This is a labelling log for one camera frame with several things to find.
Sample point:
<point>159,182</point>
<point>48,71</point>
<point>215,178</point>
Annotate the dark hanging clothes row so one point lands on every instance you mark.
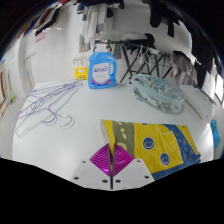
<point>196,36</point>

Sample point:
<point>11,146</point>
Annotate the pale blue round peg hanger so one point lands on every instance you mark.
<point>156,90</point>

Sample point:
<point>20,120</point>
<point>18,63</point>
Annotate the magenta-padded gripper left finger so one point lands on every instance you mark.
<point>100,159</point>

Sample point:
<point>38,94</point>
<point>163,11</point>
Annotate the black folding drying rack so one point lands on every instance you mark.
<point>133,46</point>

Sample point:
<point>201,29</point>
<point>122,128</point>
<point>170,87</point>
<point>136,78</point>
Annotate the white pillow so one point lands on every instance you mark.
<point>196,100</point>

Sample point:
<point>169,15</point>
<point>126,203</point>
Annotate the blue detergent bottle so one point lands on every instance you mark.
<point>101,73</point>

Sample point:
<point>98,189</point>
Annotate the yellow blue smiley towel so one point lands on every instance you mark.
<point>150,143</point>

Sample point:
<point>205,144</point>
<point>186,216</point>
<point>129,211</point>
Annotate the grey garment on rack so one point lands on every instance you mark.
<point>183,68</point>

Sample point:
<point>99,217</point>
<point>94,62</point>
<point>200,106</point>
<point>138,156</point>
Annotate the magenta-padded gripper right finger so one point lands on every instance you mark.
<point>121,159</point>

